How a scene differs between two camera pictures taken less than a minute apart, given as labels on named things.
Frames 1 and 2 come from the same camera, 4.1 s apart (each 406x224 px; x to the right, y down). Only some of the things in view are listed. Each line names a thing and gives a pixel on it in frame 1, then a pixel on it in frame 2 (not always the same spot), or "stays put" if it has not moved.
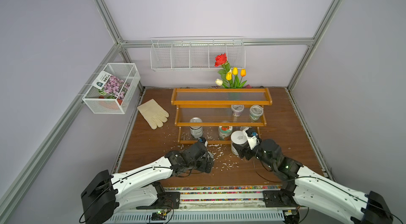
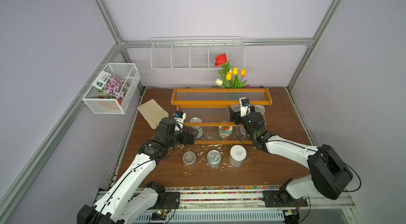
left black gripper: (209, 164) -> (191, 137)
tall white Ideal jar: (237, 137) -> (237, 155)
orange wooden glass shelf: (213, 114) stays put
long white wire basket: (196, 53) stays put
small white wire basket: (112, 90) stays put
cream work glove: (153, 114) stays put
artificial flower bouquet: (230, 78) stays put
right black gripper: (240, 150) -> (233, 114)
